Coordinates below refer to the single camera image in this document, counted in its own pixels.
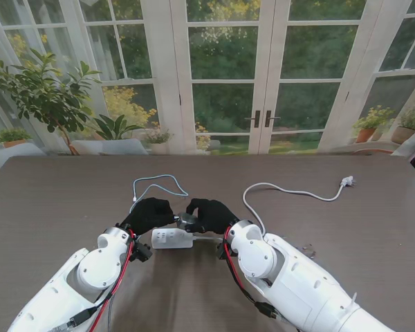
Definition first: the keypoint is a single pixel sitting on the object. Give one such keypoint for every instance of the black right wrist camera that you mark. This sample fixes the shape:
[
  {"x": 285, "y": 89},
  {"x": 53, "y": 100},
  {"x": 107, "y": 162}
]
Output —
[{"x": 222, "y": 251}]

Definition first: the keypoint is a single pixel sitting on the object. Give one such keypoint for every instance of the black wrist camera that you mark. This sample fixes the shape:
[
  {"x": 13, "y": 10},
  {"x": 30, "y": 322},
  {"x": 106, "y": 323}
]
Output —
[
  {"x": 141, "y": 252},
  {"x": 222, "y": 251}
]

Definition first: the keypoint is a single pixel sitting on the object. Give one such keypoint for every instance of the green plant in beige pot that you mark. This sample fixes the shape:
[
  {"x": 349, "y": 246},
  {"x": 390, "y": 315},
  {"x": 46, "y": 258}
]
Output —
[{"x": 403, "y": 133}]

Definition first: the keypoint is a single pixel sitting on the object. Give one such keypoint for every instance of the flowering plant in white pot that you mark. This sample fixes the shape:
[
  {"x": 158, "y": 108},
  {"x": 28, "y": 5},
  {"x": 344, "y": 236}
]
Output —
[{"x": 158, "y": 136}]

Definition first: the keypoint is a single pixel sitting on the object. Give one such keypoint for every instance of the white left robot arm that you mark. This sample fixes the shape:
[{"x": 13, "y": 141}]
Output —
[{"x": 90, "y": 269}]

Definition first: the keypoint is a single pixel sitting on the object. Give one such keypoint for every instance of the broad leaf green plant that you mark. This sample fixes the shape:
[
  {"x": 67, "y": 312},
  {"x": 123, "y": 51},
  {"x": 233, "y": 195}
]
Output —
[{"x": 115, "y": 128}]

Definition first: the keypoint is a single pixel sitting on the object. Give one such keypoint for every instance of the grey charger adapter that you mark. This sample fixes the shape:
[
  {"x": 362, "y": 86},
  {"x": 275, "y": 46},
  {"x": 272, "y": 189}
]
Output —
[{"x": 186, "y": 218}]

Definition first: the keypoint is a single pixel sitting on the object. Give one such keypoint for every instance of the grey sofa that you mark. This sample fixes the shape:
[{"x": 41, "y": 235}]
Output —
[{"x": 17, "y": 150}]

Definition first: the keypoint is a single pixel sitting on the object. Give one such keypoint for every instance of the white power strip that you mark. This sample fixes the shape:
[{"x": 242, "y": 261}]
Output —
[{"x": 171, "y": 240}]

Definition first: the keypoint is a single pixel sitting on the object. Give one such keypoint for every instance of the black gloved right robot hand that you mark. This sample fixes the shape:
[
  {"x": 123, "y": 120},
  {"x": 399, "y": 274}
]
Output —
[{"x": 214, "y": 216}]

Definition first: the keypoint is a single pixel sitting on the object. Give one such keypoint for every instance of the white french door leaf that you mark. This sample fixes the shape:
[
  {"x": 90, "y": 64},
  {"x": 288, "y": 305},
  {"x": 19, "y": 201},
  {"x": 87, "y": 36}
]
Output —
[
  {"x": 223, "y": 80},
  {"x": 307, "y": 80}
]

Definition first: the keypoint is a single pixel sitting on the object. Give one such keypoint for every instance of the grey armchair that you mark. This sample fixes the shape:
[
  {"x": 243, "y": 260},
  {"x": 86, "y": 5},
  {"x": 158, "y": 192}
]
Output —
[{"x": 114, "y": 146}]

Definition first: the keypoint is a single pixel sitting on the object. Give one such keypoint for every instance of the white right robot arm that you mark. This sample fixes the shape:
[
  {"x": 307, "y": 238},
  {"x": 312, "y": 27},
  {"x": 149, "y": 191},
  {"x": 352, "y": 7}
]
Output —
[{"x": 290, "y": 276}]

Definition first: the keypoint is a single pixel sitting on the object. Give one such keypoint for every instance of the wooden round side table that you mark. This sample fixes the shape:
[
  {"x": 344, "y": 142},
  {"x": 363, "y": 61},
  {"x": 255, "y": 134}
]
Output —
[{"x": 370, "y": 151}]

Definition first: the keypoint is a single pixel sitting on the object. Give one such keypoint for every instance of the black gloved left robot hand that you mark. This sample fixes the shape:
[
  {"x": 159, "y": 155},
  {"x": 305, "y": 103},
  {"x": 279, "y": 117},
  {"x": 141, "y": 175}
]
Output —
[{"x": 152, "y": 214}]

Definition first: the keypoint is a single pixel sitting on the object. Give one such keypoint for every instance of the yellow-green plant in terracotta pot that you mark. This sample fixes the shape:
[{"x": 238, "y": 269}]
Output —
[{"x": 366, "y": 133}]

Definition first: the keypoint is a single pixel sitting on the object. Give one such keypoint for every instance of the small plant in terracotta pot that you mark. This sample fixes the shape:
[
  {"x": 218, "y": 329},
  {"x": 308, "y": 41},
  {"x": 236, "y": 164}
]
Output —
[{"x": 12, "y": 135}]

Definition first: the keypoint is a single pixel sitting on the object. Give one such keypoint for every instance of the light grey chair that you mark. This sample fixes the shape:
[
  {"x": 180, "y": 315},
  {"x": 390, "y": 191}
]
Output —
[{"x": 413, "y": 141}]

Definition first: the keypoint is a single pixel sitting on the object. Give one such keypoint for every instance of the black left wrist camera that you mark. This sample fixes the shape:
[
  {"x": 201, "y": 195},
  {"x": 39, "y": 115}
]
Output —
[{"x": 141, "y": 252}]

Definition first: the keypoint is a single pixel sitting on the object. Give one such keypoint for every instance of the tall leafy potted tree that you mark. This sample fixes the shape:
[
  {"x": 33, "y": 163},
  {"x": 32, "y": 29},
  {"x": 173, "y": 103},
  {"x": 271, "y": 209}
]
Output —
[{"x": 41, "y": 93}]

